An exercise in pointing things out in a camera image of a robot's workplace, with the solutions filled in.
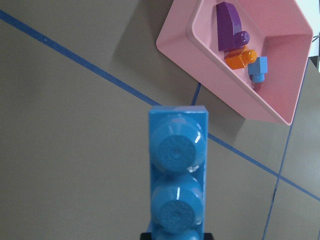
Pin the purple block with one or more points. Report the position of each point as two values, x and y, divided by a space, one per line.
230 34

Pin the small blue block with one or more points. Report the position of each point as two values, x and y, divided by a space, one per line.
258 69

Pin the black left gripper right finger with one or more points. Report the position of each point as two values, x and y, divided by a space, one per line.
208 236

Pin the long blue stud block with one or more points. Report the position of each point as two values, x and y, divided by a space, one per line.
178 144

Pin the pink plastic box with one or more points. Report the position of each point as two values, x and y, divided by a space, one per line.
278 29

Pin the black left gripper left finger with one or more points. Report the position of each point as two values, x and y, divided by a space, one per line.
145 236

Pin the orange block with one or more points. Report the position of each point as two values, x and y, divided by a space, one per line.
240 58

